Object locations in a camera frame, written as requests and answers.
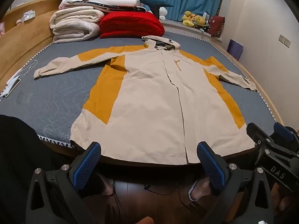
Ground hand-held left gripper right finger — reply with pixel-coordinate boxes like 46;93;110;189
197;141;274;224

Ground white phone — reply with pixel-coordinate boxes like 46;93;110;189
5;78;21;98

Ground beige and yellow jacket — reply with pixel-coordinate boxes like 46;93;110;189
33;35;258;164

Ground white charging cable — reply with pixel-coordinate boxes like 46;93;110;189
20;59;38;80

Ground purple box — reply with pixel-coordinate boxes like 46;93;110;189
226;39;244;61

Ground red knitted blanket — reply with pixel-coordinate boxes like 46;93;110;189
99;12;165;39

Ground yellow plush toy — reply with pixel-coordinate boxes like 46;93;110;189
194;15;206;27
182;10;196;27

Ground person's black trousers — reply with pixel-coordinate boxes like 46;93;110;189
0;115;105;224

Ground grey quilted mattress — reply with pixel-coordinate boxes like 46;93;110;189
0;29;284;148

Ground grey window sill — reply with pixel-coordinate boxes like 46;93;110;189
161;20;222;40

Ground person's left foot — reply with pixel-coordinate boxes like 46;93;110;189
97;174;115;196

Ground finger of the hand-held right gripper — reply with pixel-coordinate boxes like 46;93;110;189
273;122;299;145
246;122;275;153

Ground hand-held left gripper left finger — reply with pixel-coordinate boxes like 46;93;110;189
26;142;102;224

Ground dark red bag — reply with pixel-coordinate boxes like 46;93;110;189
208;15;226;38

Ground black floor cable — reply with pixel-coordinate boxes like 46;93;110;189
143;184;179;196

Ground person's right hand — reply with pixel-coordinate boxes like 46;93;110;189
271;182;299;215

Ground tissue pack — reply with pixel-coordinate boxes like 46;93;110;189
21;10;36;23

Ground person's right foot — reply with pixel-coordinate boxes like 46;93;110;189
187;177;213;201

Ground wooden bed frame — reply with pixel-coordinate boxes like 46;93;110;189
0;0;286;168

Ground person's foot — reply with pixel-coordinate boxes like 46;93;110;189
187;177;213;201
97;174;115;196

